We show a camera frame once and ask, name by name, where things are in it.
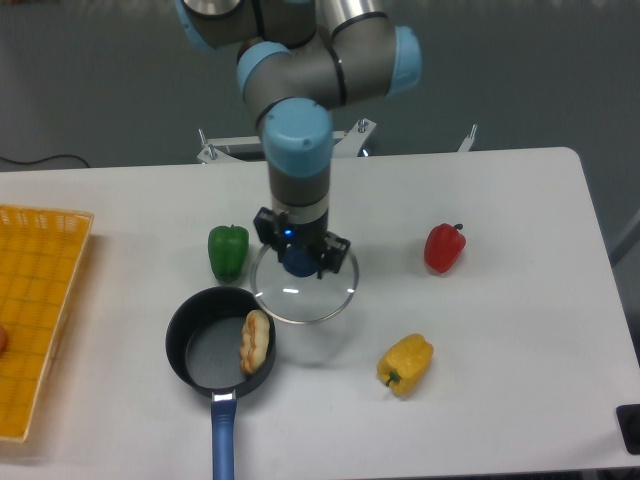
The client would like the black object at table edge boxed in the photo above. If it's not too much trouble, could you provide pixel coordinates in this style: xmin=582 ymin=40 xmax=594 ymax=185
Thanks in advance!
xmin=615 ymin=403 xmax=640 ymax=455

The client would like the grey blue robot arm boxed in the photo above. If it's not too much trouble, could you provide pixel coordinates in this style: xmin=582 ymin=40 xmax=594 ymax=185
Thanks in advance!
xmin=175 ymin=1 xmax=423 ymax=277

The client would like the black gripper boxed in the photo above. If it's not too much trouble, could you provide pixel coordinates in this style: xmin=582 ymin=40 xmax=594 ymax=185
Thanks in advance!
xmin=253 ymin=207 xmax=350 ymax=279

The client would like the yellow plastic basket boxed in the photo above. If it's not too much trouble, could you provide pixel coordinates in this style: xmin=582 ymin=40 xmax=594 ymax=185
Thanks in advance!
xmin=1 ymin=204 xmax=94 ymax=443

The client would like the yellow bell pepper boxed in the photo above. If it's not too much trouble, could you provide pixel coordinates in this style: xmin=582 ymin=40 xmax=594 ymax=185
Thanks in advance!
xmin=376 ymin=333 xmax=434 ymax=397

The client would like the glass pot lid blue knob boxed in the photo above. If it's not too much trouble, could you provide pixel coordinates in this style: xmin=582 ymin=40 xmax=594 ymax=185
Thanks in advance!
xmin=249 ymin=246 xmax=360 ymax=325

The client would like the white metal base frame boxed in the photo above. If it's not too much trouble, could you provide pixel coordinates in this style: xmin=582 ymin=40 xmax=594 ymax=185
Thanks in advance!
xmin=195 ymin=118 xmax=479 ymax=165

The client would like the black saucepan blue handle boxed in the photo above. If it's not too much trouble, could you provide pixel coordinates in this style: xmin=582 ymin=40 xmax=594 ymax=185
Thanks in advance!
xmin=165 ymin=287 xmax=276 ymax=479

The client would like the toy bread pastry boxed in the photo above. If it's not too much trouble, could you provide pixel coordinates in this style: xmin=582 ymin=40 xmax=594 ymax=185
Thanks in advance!
xmin=239 ymin=310 xmax=271 ymax=376

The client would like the black floor cable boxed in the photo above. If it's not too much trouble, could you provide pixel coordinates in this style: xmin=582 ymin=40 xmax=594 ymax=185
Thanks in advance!
xmin=0 ymin=153 xmax=92 ymax=169

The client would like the red bell pepper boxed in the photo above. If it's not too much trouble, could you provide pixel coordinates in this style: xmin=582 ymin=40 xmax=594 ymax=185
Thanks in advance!
xmin=423 ymin=223 xmax=466 ymax=274

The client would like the green bell pepper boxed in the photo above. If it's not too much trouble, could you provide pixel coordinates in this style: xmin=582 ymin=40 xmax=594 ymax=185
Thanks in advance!
xmin=207 ymin=225 xmax=249 ymax=283

